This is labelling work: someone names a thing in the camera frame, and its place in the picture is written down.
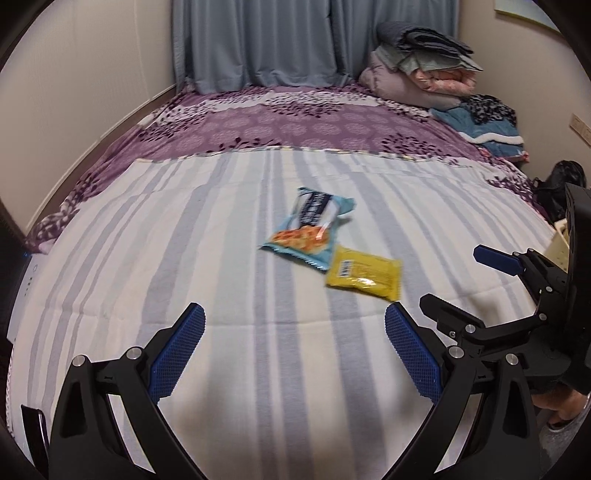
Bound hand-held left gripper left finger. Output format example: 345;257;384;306
48;302;207;480

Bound blue folded towel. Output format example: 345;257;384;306
431;102;527;160

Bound black plastic bag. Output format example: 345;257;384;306
533;160;587;222

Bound pink folded quilt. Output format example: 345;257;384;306
413;67;477;95

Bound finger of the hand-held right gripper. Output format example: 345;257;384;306
418;293;550;356
473;244;571;301

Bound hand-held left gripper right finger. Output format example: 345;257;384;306
383;302;541;480

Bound light blue snack packet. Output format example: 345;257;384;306
259;186;356;271

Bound black phone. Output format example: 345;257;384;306
21;406;48;464

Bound cream perforated plastic basket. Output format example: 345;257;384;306
542;217;571;273

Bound blue curtain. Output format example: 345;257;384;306
171;0;460;95

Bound white appliance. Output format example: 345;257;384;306
23;251;47;305

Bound purple floral bedsheet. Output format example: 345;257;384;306
25;80;552;254

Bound person's right hand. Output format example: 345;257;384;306
531;385;587;428

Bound leopard print cloth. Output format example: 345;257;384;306
464;93;518;125

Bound striped blanket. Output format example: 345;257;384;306
9;148;571;480

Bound yellow snack packet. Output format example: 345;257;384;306
324;244;403;302

